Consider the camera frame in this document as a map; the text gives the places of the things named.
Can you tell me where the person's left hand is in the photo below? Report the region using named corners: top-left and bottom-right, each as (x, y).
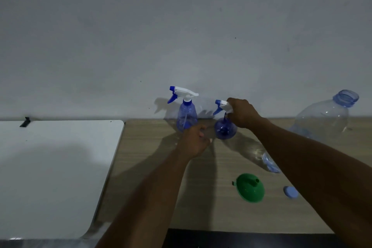
top-left (177, 124), bottom-right (213, 159)

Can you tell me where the person's right hand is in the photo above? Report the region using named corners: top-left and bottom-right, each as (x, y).
top-left (226, 97), bottom-right (263, 130)

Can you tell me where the white blue trigger spray head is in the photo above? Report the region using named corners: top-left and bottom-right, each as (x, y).
top-left (167, 86), bottom-right (200, 105)
top-left (212, 99), bottom-right (234, 117)

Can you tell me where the green plastic funnel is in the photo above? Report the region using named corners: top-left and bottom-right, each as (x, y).
top-left (232, 172), bottom-right (265, 203)

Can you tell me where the clear plastic water bottle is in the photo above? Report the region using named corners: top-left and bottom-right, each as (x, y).
top-left (261, 89), bottom-right (360, 174)

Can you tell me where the blue bottle cap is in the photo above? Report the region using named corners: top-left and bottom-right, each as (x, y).
top-left (283, 186), bottom-right (299, 200)

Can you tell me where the person's left forearm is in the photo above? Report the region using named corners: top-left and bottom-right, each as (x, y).
top-left (96, 147), bottom-right (198, 248)

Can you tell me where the person's right forearm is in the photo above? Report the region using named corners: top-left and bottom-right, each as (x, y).
top-left (247, 117), bottom-right (372, 248)

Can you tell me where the black wooden board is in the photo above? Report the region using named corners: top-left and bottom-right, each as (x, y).
top-left (162, 229), bottom-right (343, 248)

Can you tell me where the wooden table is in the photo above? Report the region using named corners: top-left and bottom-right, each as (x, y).
top-left (93, 117), bottom-right (372, 235)

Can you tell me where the white side table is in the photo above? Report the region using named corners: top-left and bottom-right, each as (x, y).
top-left (0, 120), bottom-right (126, 241)

